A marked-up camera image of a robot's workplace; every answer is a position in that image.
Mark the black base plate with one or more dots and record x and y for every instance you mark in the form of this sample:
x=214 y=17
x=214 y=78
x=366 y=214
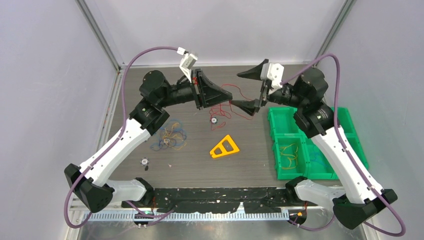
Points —
x=219 y=200

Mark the yellow triangular plastic frame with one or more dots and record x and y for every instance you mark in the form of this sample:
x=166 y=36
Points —
x=225 y=147

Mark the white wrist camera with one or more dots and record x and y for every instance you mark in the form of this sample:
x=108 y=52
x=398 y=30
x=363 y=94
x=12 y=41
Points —
x=272 y=74
x=187 y=62

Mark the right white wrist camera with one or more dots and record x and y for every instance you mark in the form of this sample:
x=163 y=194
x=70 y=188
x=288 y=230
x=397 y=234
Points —
x=272 y=74

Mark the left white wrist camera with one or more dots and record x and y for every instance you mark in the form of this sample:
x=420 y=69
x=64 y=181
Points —
x=187 y=62

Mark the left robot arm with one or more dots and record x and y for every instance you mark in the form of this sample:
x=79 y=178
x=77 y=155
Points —
x=91 y=181

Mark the green plastic bin organiser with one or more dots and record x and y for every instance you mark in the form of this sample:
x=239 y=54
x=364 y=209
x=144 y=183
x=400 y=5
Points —
x=295 y=154

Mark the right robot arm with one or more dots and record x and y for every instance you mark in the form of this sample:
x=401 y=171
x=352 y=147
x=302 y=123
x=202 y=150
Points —
x=363 y=197

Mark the poker chip lower left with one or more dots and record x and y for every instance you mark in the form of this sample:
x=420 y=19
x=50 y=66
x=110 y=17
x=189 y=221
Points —
x=144 y=161

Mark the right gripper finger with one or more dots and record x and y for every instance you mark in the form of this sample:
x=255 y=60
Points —
x=253 y=73
x=251 y=107

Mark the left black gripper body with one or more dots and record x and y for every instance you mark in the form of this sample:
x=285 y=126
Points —
x=196 y=91

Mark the white slotted cable duct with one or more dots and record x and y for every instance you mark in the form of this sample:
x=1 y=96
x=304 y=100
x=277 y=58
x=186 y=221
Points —
x=239 y=215

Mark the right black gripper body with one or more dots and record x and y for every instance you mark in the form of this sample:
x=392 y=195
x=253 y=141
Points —
x=265 y=90

